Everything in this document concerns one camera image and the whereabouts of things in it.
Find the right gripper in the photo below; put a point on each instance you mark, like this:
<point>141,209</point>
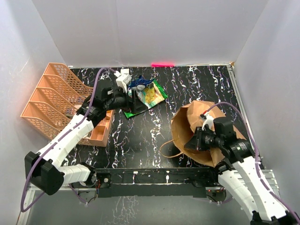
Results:
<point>195,142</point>

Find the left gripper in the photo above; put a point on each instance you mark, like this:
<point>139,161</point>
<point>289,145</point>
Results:
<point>132,103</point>

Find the green chips bag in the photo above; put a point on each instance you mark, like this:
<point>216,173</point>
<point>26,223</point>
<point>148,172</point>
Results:
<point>150,95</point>

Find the dark blue snack bag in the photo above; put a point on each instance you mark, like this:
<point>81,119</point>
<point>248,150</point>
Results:
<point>140,83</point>

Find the brown paper bag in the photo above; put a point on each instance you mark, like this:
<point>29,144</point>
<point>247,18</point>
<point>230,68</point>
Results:
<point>183,125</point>

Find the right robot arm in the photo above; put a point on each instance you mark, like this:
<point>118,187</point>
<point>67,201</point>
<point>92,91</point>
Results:
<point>240,173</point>

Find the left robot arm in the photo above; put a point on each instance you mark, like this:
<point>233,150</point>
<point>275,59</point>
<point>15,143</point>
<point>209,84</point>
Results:
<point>44,170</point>

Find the small white box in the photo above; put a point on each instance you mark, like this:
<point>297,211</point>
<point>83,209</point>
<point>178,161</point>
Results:
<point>124,71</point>

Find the red light strip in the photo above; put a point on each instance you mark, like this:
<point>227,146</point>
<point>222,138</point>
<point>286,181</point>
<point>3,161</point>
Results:
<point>162,64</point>

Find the orange plastic desk organizer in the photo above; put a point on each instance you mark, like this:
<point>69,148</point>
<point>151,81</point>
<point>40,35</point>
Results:
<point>55,100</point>

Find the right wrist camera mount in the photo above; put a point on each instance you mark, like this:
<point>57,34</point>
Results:
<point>207,121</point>

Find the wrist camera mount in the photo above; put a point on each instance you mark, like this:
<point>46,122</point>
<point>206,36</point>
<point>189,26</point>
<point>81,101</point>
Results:
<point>207,121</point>
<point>122,80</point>

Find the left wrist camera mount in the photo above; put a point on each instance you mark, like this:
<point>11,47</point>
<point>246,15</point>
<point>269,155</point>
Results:
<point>122,80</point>

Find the black front mounting rail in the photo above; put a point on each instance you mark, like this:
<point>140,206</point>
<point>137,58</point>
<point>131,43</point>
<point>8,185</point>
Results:
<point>155,182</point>

